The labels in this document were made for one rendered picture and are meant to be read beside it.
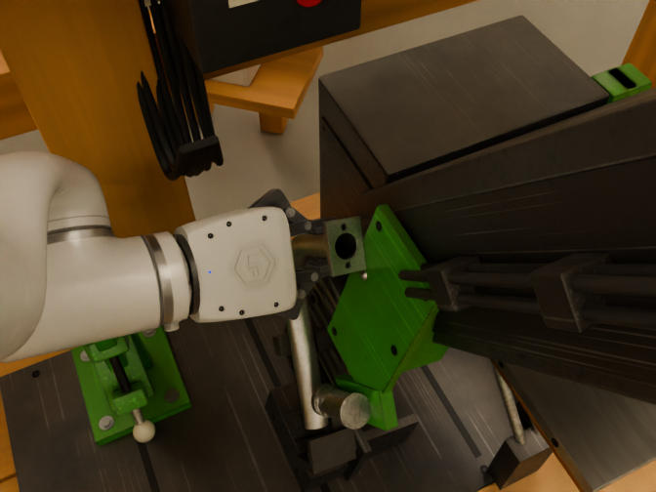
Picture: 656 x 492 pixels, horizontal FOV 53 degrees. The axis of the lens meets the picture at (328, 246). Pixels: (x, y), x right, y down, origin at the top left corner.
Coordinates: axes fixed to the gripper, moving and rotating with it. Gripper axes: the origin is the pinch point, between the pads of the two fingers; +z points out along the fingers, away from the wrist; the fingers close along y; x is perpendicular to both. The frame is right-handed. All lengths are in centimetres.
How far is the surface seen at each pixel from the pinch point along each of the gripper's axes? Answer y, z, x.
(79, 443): -24.4, -24.1, 31.3
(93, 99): 18.2, -17.6, 16.5
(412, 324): -7.3, 2.7, -9.6
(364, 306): -6.8, 2.8, -1.1
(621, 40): 42, 226, 135
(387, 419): -18.8, 3.0, -2.7
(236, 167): 9, 55, 169
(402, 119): 12.1, 13.3, 3.3
